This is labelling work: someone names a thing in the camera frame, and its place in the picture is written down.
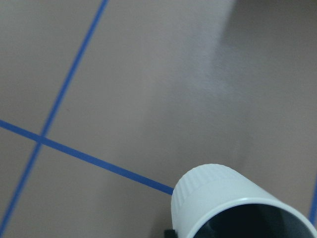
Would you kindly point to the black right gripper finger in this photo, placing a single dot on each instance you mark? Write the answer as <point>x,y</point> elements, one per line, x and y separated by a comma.
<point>170,233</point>

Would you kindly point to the light grey ribbed cup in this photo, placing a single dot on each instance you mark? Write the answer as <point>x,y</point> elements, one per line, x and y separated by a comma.
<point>215,201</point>

